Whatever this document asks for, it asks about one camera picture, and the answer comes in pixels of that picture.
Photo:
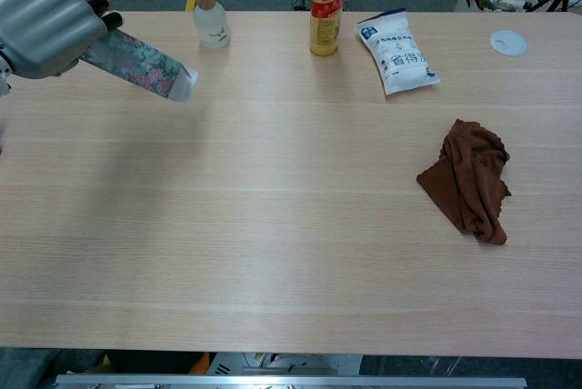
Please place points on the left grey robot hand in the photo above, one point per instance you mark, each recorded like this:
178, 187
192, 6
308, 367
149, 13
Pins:
41, 25

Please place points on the floral patterned carton box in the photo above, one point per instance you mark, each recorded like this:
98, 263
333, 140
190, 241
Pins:
141, 64

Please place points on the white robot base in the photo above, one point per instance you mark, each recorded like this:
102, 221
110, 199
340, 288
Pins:
295, 364

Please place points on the clear glass bottle cork stopper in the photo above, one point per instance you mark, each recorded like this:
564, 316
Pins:
211, 25

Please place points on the yellow bottle red label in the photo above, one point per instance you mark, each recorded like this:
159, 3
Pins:
328, 7

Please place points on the white plastic refill bag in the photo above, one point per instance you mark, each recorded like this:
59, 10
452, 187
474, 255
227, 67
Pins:
400, 57

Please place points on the brown cloth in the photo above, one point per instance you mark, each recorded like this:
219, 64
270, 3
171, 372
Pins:
468, 184

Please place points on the white round table grommet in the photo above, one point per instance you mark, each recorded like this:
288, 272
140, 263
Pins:
508, 42

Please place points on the aluminium rail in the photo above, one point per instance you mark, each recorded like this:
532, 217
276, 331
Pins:
291, 382

